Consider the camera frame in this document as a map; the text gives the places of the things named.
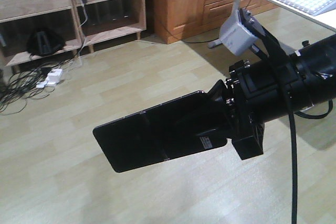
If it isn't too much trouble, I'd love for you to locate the black foldable phone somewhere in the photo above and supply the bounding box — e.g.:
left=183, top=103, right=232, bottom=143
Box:
left=92, top=91, right=227, bottom=173

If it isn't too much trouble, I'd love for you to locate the black bag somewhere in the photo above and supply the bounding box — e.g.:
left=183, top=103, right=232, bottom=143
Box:
left=26, top=28, right=66, bottom=57

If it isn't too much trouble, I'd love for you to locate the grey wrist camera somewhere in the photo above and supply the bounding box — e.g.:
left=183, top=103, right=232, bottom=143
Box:
left=219, top=10, right=258, bottom=56

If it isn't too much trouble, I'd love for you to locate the black braided cable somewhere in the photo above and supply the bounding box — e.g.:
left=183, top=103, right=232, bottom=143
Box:
left=272, top=61, right=334, bottom=224

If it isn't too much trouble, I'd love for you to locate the white power strip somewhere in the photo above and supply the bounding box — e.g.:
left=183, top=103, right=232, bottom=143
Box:
left=35, top=69, right=63, bottom=89

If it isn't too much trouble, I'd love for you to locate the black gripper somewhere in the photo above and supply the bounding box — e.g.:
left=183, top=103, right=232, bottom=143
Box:
left=175, top=60, right=288, bottom=160

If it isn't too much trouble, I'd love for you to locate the wooden cabinet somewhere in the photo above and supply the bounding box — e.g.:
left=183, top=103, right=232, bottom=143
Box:
left=153, top=0, right=279, bottom=44

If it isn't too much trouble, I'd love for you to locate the wooden shelf unit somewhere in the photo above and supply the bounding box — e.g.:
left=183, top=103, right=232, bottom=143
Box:
left=1, top=0, right=146, bottom=66

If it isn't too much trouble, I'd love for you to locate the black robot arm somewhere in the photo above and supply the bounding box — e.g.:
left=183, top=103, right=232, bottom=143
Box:
left=176, top=35, right=335, bottom=159

